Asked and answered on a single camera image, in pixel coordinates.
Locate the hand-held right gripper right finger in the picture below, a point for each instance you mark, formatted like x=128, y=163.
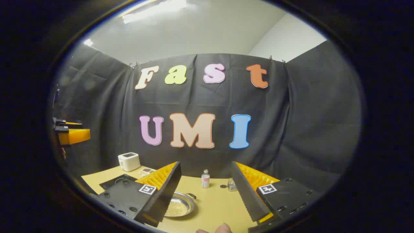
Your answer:
x=245, y=194

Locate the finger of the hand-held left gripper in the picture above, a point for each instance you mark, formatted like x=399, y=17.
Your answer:
x=72, y=125
x=76, y=136

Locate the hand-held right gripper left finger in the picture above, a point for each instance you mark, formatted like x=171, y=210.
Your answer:
x=165, y=197

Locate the black induction cooktop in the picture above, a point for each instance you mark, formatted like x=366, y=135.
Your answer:
x=117, y=180

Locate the pile of yellow soybeans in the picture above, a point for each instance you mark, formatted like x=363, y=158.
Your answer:
x=176, y=208

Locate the white divided bean dish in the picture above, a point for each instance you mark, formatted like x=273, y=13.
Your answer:
x=147, y=171

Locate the clear plastic bottle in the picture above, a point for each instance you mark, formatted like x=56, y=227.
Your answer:
x=205, y=180

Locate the white toaster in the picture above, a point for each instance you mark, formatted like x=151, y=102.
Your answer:
x=128, y=161

